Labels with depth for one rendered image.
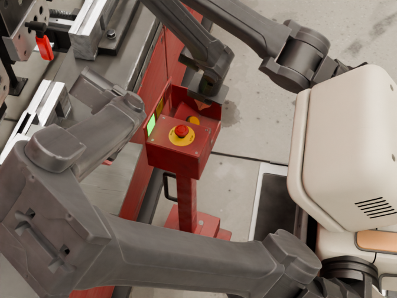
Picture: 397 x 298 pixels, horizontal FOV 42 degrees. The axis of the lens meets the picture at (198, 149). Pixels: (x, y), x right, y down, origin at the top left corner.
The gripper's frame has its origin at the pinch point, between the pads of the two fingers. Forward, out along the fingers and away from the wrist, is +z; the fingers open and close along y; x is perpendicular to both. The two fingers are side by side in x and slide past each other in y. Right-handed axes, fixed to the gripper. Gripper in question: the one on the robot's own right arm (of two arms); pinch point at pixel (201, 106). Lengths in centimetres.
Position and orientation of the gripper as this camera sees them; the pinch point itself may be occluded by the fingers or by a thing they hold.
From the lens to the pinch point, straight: 146.9
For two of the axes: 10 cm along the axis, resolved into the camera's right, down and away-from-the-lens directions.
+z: -2.3, 4.8, 8.4
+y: -9.1, -4.1, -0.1
